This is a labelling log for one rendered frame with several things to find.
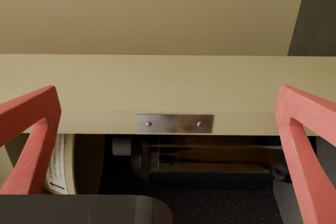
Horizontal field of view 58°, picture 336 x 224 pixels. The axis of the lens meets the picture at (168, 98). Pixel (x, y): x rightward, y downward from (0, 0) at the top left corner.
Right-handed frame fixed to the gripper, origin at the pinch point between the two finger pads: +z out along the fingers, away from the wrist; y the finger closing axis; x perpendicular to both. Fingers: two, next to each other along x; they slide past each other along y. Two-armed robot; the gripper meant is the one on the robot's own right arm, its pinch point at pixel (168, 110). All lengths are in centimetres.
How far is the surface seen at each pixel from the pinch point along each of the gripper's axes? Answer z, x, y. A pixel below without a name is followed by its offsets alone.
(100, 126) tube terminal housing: 12.0, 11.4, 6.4
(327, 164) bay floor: 14.9, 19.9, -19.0
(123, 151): 20.3, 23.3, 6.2
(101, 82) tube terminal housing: 16.7, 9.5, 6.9
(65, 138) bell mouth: 16.4, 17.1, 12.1
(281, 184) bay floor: 23.1, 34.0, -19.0
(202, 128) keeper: 11.8, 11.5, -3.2
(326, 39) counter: 37.7, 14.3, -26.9
